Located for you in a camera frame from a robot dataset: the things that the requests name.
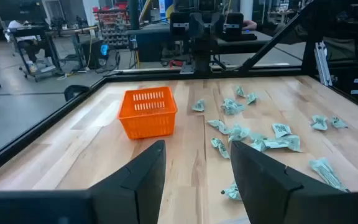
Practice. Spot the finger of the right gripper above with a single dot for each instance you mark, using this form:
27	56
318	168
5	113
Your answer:
217	23
197	24

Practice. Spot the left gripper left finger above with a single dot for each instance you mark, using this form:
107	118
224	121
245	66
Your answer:
141	186

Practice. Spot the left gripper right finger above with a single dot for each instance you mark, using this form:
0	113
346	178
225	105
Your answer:
266	193

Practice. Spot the green white sweetener packet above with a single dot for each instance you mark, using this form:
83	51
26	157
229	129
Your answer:
258	142
218	125
327	173
198	105
281	129
286	143
240	91
232	192
338	122
251	98
220	147
232	107
319	122
238	132

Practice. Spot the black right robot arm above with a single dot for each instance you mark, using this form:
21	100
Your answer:
202	60

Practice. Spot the person's forearm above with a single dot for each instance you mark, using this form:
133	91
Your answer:
269	28

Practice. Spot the red parts bin rack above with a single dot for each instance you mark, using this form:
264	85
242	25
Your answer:
110	18

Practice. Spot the dark desk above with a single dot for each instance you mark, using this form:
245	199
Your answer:
154	43

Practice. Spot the person's hand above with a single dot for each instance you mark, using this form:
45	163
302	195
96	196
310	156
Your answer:
249	25

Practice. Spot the black keyboard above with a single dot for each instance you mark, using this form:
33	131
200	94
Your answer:
247	37

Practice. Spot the red tool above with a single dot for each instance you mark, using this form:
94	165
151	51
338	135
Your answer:
176	63

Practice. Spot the green pillar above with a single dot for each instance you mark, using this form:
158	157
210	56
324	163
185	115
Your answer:
134	14

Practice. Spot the orange plastic slotted basket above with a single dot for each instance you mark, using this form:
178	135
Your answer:
148	124

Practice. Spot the black computer case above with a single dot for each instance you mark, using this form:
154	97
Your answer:
90	53

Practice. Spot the long workbench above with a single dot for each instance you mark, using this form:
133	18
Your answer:
73	30

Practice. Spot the silver aluminium extrusion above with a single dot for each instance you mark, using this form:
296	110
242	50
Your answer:
322	63

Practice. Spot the black cabinet white labels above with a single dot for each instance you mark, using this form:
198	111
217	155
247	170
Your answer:
346	87

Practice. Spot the black rolling workbench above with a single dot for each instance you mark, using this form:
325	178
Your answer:
26	32

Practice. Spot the person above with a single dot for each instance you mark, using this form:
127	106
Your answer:
20	34

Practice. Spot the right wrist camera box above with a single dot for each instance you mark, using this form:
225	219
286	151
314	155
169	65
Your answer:
207	5

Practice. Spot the black metal table frame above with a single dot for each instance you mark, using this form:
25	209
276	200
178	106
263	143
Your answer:
154	76

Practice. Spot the black curved bracket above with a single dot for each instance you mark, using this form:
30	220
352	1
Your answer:
75	91

